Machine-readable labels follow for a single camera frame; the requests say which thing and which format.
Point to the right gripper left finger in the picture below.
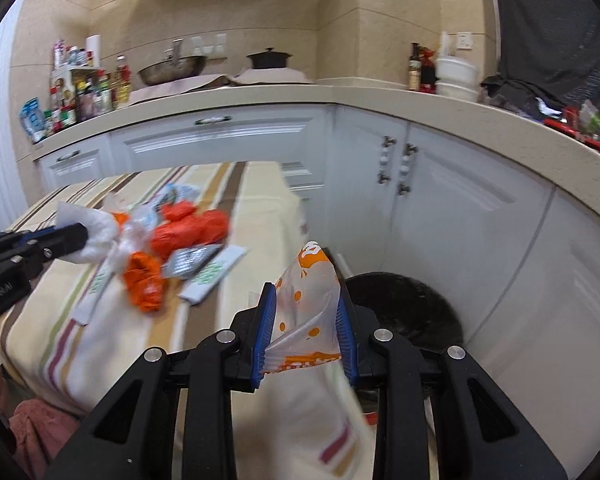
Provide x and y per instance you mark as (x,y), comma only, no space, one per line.
(130,434)

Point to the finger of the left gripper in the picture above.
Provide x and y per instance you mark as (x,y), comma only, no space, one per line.
(61,242)

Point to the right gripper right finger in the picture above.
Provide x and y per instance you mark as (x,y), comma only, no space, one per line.
(442,400)

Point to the white paper towel wad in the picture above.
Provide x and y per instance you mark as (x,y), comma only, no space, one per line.
(101,230)

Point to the orange bag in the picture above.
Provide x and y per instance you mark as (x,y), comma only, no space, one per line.
(143,281)

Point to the red plastic bag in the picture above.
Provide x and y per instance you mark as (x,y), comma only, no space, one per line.
(184,226)

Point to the orange white clear wrapper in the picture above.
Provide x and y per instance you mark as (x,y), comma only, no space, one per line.
(304,331)

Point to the black trash bin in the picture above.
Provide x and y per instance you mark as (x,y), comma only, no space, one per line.
(408,307)

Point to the white green packet left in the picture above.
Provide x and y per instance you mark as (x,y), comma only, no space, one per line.
(83,312)

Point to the white green packet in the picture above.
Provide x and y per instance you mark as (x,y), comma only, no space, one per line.
(200,286)
(83,312)

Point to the clear crumpled plastic bag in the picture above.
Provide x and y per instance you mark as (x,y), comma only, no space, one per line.
(135,230)

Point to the blue white foil pouch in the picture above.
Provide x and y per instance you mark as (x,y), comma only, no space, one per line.
(173,193)

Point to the blue snack bag on counter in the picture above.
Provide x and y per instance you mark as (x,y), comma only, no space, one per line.
(32,121)

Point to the silver foil wrapper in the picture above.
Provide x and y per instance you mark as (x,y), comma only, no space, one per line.
(183,264)

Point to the white green packet right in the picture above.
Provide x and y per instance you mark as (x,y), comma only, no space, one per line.
(200,286)

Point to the white condiment rack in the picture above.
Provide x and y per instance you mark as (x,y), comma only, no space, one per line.
(73,90)

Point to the striped tablecloth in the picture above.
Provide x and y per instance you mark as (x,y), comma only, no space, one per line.
(298,425)

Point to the cooking oil bottle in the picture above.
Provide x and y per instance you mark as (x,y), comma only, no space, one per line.
(122,82)

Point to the metal wok pan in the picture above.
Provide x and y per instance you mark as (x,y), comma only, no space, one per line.
(175,66)

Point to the black lidded pot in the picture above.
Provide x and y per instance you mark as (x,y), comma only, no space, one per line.
(269,59)

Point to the white stacked bowls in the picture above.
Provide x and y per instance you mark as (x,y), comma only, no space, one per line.
(456,78)

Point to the dark sauce bottle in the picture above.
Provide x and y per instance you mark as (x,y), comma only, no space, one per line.
(414,69)

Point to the drawer handle left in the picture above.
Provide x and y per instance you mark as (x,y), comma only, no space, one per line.
(69,156)

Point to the drawer handle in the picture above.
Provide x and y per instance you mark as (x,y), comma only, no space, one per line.
(213,120)
(69,156)

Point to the drawer handle centre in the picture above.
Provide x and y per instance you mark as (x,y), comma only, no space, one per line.
(213,120)

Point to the cabinet door handle right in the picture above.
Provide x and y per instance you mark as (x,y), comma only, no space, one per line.
(405,170)

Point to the cabinet door handle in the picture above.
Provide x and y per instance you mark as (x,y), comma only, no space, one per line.
(405,170)
(385,159)

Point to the cabinet door handle left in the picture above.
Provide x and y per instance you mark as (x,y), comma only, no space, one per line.
(385,159)

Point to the wall power socket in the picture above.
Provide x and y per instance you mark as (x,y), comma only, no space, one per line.
(464,41)

